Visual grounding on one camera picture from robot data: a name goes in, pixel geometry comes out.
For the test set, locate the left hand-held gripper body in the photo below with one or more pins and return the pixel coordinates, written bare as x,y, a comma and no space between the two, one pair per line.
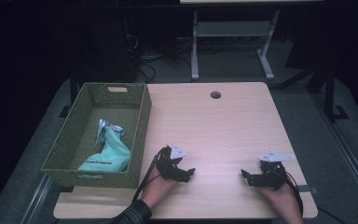
167,168

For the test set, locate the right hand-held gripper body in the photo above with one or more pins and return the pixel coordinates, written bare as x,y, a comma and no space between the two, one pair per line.
273,177

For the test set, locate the mint green garment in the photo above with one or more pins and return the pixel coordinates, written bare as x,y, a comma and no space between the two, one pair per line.
115,155

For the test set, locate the green woven basket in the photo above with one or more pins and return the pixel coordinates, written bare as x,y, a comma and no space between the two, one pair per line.
74,146

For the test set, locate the person's left hand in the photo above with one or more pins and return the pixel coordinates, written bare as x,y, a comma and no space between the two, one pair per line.
155,189

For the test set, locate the person's right hand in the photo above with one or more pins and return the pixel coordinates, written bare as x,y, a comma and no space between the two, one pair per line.
287,199

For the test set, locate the black metal stand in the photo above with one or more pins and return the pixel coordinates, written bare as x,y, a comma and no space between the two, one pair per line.
331,93

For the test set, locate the grey table edge bracket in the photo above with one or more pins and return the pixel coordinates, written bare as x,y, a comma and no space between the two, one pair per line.
306,188

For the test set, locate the metal floor rail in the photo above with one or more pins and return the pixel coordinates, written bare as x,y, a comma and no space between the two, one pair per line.
348,155
38,199

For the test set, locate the grey metal desk frame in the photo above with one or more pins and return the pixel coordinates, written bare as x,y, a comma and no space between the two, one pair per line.
230,28

